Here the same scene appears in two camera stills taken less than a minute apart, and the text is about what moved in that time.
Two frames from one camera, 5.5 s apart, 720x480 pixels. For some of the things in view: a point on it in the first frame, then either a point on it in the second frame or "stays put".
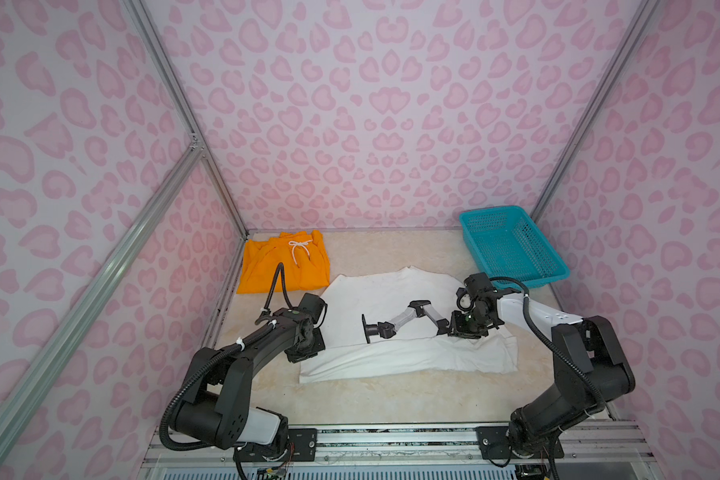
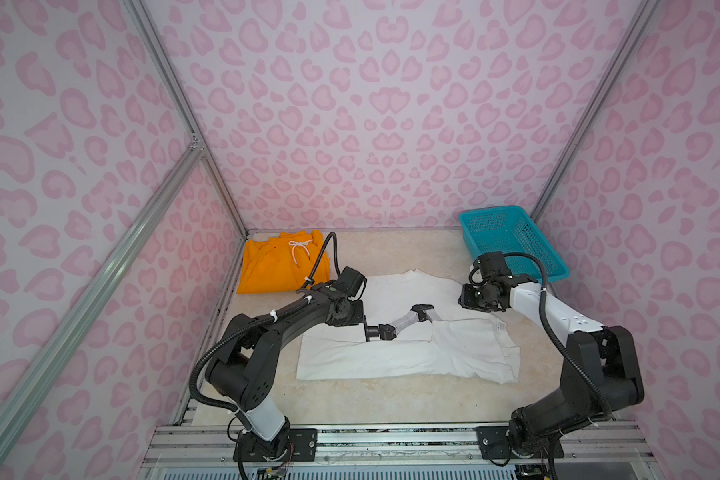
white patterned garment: [417, 348] stays put
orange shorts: [302, 254] stays put
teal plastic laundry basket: [506, 244] stays put
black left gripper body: [317, 343] -> [353, 315]
